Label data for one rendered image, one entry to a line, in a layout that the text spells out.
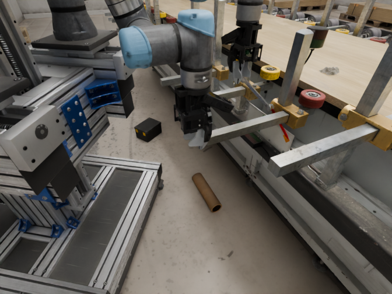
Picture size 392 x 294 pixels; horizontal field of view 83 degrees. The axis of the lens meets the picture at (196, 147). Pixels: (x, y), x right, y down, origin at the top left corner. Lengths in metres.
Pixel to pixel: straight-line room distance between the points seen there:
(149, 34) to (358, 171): 0.85
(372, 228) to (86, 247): 1.13
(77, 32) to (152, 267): 1.14
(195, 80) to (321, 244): 1.09
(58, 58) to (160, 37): 0.64
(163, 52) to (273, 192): 1.17
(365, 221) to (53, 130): 0.85
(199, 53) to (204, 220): 1.15
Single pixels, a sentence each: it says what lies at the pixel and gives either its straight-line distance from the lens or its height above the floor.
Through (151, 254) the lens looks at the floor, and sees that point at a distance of 1.40.
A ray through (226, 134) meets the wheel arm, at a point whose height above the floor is 0.85.
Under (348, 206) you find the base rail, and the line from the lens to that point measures 0.81.
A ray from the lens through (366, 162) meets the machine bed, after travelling 0.98.
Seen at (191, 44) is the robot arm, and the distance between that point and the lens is 0.48.
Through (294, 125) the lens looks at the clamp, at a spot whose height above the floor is 0.84.
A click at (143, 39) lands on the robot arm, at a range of 0.46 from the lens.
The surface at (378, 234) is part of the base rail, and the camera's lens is 0.80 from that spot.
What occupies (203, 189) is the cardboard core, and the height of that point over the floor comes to 0.08.
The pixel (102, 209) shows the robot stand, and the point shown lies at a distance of 1.37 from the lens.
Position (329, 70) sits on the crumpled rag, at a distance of 1.11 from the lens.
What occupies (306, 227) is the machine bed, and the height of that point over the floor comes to 0.17.
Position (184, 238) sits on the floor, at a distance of 1.42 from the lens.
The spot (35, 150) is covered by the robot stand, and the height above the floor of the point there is 0.94.
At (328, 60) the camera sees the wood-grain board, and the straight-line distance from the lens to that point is 1.27.
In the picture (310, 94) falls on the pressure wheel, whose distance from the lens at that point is 0.87.
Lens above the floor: 1.26
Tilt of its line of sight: 40 degrees down
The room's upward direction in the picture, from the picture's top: straight up
